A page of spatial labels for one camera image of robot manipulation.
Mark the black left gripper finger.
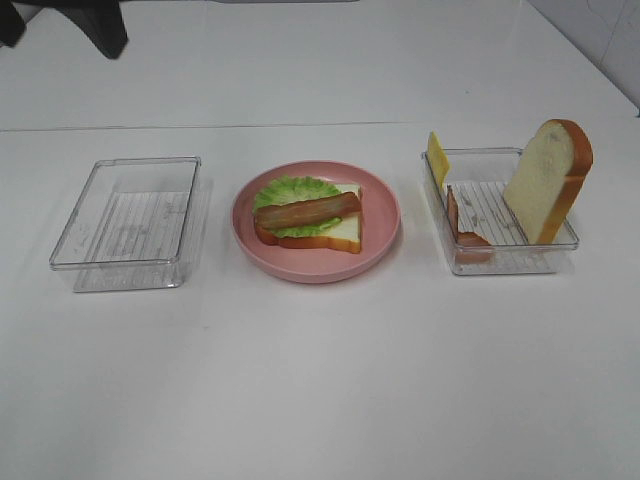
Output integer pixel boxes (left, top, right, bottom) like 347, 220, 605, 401
29, 0, 128, 59
0, 0, 25, 47

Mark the green lettuce leaf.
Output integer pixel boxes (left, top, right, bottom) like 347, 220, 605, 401
252, 175, 342, 238

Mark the bacon strip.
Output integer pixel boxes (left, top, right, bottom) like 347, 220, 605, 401
254, 192, 361, 229
447, 185, 492, 264

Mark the bread slice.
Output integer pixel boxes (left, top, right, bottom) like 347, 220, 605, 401
254, 183, 362, 254
503, 119, 593, 244

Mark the yellow cheese slice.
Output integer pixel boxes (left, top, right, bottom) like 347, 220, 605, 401
427, 131, 450, 191

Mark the left clear plastic container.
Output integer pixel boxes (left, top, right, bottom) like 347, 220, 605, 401
49, 157, 204, 293

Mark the clear plastic container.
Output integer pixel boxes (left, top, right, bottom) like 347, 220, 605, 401
49, 157, 204, 293
421, 147, 579, 276

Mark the pink round plate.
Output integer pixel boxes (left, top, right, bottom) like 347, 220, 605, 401
231, 161, 401, 284

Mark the right clear plastic container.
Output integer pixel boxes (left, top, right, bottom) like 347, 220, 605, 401
421, 147, 579, 276

